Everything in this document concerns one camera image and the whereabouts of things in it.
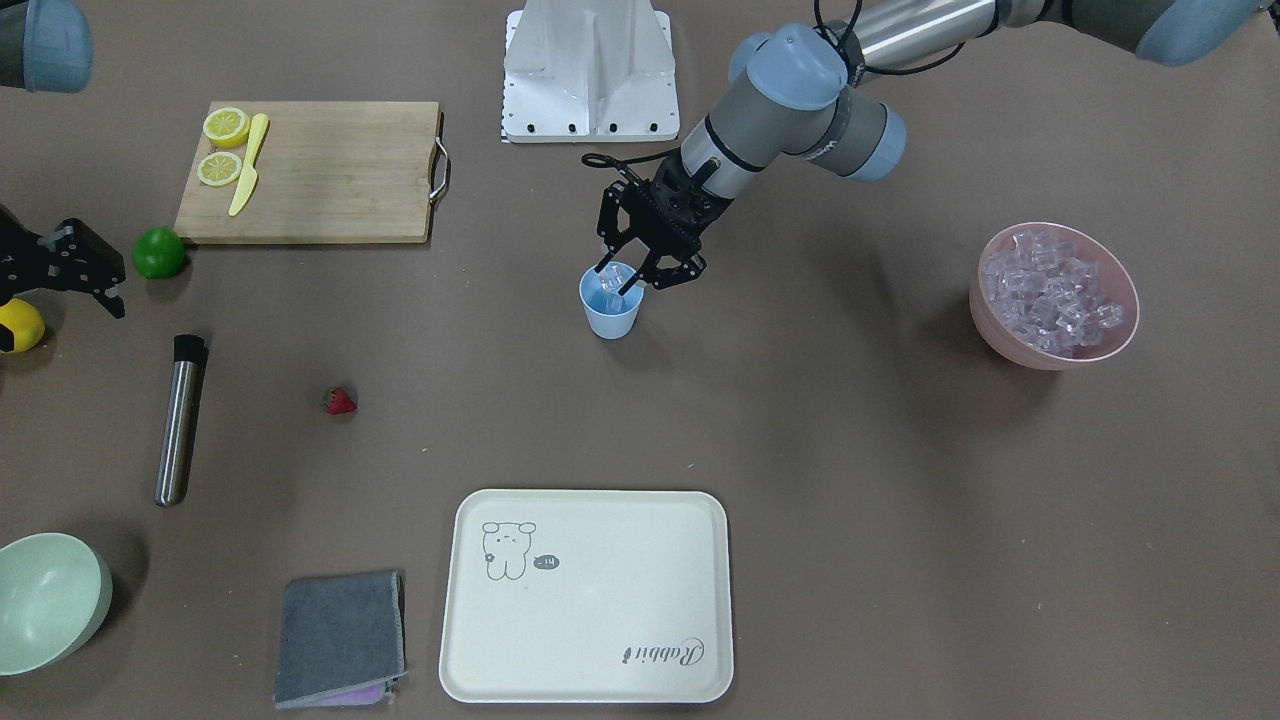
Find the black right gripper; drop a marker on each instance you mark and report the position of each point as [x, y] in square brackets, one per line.
[66, 258]

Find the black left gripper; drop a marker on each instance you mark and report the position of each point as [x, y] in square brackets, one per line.
[672, 214]

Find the clear ice cube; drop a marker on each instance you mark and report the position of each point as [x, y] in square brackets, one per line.
[613, 278]

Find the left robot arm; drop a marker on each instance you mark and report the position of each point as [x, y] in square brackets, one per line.
[795, 92]

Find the light blue plastic cup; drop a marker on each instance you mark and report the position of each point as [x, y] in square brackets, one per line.
[610, 317]

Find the pile of ice cubes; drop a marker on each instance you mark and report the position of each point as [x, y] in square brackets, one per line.
[1050, 290]

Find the green lime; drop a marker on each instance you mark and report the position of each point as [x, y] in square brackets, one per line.
[159, 253]

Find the yellow lemon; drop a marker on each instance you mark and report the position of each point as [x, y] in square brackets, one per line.
[22, 327]

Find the steel muddler black tip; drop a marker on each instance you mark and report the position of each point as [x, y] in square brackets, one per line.
[189, 362]

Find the lemon half slice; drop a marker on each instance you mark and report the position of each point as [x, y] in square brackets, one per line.
[227, 128]
[218, 169]

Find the yellow plastic knife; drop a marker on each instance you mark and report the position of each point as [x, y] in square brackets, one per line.
[249, 177]

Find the wooden cutting board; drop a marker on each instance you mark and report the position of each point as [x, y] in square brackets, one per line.
[338, 172]

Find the red strawberry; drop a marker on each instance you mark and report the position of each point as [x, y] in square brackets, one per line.
[338, 401]

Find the mint green bowl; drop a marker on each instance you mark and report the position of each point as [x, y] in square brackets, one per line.
[55, 594]

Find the cream rabbit tray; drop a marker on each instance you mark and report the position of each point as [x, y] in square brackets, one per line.
[588, 596]

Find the grey folded cloth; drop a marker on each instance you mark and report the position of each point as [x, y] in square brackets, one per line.
[341, 641]

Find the pink bowl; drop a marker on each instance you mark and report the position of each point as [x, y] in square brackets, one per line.
[1040, 340]

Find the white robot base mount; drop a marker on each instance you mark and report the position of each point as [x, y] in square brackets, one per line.
[589, 71]

